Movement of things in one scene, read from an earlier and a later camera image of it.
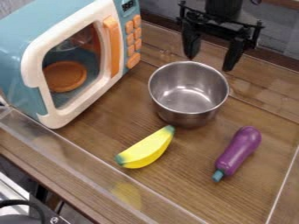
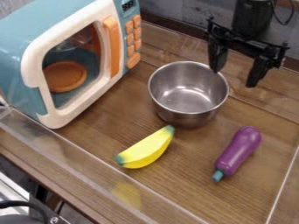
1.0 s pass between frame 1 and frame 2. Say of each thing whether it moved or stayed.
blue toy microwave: stayed
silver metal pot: stayed
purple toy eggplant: stayed
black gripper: moved
